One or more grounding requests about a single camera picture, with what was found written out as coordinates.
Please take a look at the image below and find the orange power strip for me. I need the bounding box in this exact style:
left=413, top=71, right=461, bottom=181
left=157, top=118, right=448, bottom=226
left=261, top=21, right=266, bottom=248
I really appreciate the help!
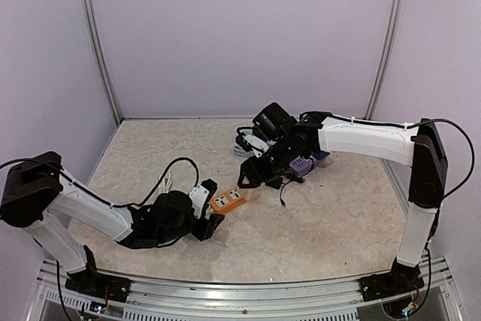
left=210, top=189, right=246, bottom=215

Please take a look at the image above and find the light blue power strip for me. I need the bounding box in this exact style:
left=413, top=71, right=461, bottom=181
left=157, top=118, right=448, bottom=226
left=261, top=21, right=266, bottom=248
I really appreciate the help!
left=233, top=134, right=260, bottom=156

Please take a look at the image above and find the black power adapter with cable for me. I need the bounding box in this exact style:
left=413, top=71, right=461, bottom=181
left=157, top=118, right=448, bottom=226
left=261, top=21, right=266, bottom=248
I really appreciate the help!
left=265, top=171, right=306, bottom=207

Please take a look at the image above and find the beige cube socket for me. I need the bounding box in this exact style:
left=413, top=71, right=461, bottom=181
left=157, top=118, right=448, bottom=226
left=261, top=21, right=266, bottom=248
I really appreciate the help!
left=239, top=186, right=264, bottom=201

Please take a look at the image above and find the purple power strip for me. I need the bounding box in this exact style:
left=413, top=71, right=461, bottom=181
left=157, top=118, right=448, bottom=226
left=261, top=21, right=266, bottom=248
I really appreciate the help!
left=289, top=157, right=314, bottom=177

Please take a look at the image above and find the blue cube socket adapter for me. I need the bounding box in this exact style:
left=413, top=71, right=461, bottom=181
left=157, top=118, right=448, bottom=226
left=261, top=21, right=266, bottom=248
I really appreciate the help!
left=312, top=152, right=330, bottom=162

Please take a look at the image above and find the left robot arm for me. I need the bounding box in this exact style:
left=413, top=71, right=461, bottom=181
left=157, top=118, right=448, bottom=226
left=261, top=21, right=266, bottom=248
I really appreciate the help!
left=1, top=151, right=225, bottom=295

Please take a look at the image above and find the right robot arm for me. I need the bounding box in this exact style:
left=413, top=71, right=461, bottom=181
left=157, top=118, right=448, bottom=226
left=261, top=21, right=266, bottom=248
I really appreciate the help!
left=236, top=102, right=452, bottom=294

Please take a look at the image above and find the aluminium front frame rail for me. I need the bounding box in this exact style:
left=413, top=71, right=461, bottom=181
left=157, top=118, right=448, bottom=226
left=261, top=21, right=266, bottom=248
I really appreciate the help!
left=24, top=258, right=467, bottom=320

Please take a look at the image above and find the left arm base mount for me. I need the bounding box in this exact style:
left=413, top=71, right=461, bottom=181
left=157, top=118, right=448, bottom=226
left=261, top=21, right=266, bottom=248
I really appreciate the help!
left=65, top=269, right=132, bottom=303

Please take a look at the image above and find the right aluminium corner post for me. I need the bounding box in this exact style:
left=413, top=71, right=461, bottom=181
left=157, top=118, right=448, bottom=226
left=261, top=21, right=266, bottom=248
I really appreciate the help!
left=364, top=0, right=403, bottom=120

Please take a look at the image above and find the aluminium corner post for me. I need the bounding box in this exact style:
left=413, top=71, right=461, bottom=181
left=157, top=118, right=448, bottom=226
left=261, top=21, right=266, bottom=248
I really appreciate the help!
left=364, top=0, right=403, bottom=120
left=81, top=0, right=123, bottom=127

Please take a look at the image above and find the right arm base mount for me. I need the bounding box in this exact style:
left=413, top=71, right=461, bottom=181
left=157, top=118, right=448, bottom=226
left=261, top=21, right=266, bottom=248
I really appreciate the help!
left=358, top=258, right=425, bottom=301

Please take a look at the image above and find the left aluminium corner post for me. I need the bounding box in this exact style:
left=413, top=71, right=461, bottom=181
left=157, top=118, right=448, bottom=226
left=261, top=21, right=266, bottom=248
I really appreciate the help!
left=81, top=0, right=123, bottom=127

